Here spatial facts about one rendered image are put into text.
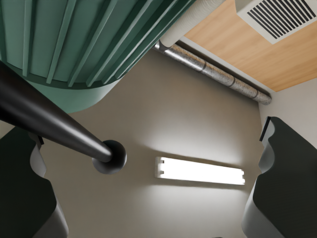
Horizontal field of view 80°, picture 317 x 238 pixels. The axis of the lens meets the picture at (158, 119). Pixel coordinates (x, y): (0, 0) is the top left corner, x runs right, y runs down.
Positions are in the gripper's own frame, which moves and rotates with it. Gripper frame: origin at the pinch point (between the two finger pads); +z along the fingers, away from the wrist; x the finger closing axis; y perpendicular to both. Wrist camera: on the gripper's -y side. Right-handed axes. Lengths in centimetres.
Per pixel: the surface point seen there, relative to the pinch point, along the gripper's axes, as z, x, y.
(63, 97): 6.6, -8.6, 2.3
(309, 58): 208, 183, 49
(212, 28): 192, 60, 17
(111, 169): 2.6, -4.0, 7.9
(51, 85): 4.9, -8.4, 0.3
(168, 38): 183, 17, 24
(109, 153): 2.0, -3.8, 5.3
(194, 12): 165, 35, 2
